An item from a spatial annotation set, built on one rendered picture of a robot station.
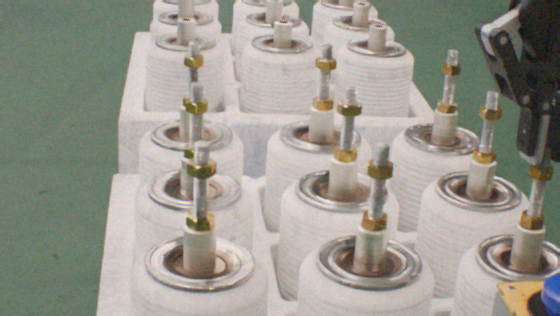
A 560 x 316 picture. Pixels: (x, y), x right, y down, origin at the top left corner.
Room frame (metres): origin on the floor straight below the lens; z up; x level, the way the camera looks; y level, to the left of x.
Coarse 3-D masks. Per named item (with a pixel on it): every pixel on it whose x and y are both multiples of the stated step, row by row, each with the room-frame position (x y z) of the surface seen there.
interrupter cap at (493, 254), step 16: (496, 240) 0.62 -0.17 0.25; (512, 240) 0.62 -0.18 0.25; (544, 240) 0.62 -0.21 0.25; (480, 256) 0.59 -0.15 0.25; (496, 256) 0.59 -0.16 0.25; (544, 256) 0.60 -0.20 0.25; (496, 272) 0.56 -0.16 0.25; (512, 272) 0.57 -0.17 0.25; (528, 272) 0.57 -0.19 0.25; (544, 272) 0.57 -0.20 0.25
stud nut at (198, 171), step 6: (192, 162) 0.56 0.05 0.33; (210, 162) 0.56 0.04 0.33; (216, 162) 0.56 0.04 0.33; (186, 168) 0.56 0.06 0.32; (192, 168) 0.55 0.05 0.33; (198, 168) 0.55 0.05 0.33; (204, 168) 0.55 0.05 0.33; (210, 168) 0.55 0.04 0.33; (216, 168) 0.56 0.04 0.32; (192, 174) 0.55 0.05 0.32; (198, 174) 0.55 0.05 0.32; (204, 174) 0.55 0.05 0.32; (210, 174) 0.55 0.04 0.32
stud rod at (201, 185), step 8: (200, 144) 0.56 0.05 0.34; (208, 144) 0.56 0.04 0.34; (200, 152) 0.55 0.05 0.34; (208, 152) 0.56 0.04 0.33; (200, 160) 0.55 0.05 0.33; (208, 160) 0.56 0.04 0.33; (200, 184) 0.55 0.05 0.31; (208, 184) 0.56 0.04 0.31; (200, 192) 0.55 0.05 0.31; (208, 192) 0.56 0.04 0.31; (200, 200) 0.55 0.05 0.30; (200, 208) 0.55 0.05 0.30; (200, 216) 0.55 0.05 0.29
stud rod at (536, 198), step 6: (546, 150) 0.58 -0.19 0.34; (546, 156) 0.58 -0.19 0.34; (546, 162) 0.58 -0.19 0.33; (534, 180) 0.59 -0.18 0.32; (534, 186) 0.59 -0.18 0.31; (540, 186) 0.58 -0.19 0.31; (534, 192) 0.59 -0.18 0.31; (540, 192) 0.58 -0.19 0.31; (534, 198) 0.58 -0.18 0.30; (540, 198) 0.58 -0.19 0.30; (528, 204) 0.59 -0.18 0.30; (534, 204) 0.58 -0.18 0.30; (540, 204) 0.58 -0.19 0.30; (528, 210) 0.59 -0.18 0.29; (534, 210) 0.58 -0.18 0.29; (540, 210) 0.58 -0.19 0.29; (534, 216) 0.58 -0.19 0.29
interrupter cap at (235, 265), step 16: (176, 240) 0.59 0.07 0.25; (224, 240) 0.59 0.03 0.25; (160, 256) 0.56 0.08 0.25; (176, 256) 0.57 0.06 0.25; (224, 256) 0.57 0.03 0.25; (240, 256) 0.57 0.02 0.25; (160, 272) 0.54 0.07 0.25; (176, 272) 0.54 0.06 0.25; (192, 272) 0.55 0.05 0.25; (208, 272) 0.55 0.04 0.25; (224, 272) 0.55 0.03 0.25; (240, 272) 0.55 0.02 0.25; (176, 288) 0.52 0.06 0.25; (192, 288) 0.52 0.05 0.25; (208, 288) 0.52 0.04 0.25; (224, 288) 0.53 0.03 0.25
